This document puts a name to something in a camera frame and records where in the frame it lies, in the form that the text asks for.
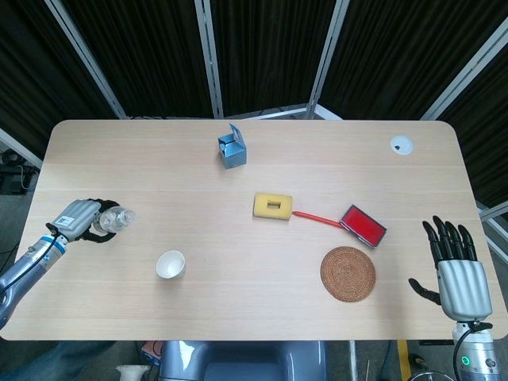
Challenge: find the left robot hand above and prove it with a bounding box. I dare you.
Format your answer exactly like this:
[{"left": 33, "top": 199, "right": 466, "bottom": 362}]
[{"left": 46, "top": 197, "right": 120, "bottom": 244}]

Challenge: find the grey metal partition floor rail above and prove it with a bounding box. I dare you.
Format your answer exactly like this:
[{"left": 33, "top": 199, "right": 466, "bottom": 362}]
[{"left": 221, "top": 103, "right": 343, "bottom": 121}]

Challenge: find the round woven rattan coaster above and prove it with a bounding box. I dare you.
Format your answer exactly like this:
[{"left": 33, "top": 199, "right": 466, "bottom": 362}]
[{"left": 320, "top": 245, "right": 377, "bottom": 303}]

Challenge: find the grey blue robot torso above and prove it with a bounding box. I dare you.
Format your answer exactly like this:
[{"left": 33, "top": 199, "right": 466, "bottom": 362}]
[{"left": 158, "top": 340, "right": 330, "bottom": 381}]

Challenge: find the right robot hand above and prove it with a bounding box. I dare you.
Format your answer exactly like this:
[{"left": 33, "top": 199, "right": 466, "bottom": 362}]
[{"left": 408, "top": 215, "right": 493, "bottom": 321}]

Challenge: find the white table cable grommet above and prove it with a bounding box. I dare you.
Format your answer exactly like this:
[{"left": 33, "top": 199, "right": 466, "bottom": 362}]
[{"left": 389, "top": 135, "right": 414, "bottom": 156}]

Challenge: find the red pen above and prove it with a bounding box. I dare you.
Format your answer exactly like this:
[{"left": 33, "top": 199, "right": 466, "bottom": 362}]
[{"left": 291, "top": 210, "right": 343, "bottom": 229}]

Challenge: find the white paper cup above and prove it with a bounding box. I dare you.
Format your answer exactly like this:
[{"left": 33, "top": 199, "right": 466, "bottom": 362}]
[{"left": 156, "top": 249, "right": 187, "bottom": 279}]

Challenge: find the open blue cardboard box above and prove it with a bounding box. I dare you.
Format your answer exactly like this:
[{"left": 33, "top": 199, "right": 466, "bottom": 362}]
[{"left": 217, "top": 122, "right": 248, "bottom": 170}]

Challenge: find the yellow sponge with hole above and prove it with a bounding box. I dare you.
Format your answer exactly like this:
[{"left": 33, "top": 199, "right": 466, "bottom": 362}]
[{"left": 252, "top": 192, "right": 294, "bottom": 225}]

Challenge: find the grey metal partition post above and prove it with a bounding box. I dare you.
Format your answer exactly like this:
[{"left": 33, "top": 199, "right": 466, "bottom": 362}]
[
  {"left": 306, "top": 0, "right": 351, "bottom": 119},
  {"left": 42, "top": 0, "right": 129, "bottom": 119},
  {"left": 193, "top": 0, "right": 224, "bottom": 119},
  {"left": 419, "top": 14, "right": 508, "bottom": 121}
]

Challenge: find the red ink pad case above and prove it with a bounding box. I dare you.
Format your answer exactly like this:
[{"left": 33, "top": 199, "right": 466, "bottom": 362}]
[{"left": 339, "top": 204, "right": 388, "bottom": 248}]

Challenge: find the clear plastic water bottle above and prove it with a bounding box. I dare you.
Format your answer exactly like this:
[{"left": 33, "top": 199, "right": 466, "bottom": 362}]
[{"left": 91, "top": 206, "right": 137, "bottom": 233}]

